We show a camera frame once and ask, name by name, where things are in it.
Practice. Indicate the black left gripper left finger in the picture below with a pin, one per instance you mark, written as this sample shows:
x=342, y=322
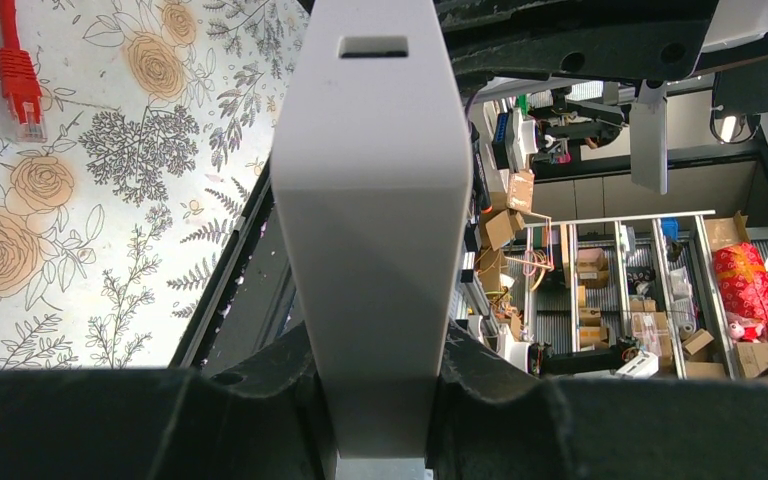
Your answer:
x=265, y=418

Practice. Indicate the white router box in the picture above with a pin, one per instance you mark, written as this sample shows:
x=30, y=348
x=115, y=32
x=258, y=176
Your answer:
x=371, y=169

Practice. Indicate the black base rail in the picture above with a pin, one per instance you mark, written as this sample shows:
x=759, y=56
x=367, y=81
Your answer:
x=250, y=297

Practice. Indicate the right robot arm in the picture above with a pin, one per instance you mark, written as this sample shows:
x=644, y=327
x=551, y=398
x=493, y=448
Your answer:
x=605, y=40

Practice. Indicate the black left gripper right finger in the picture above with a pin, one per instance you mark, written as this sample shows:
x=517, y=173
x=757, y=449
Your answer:
x=494, y=421

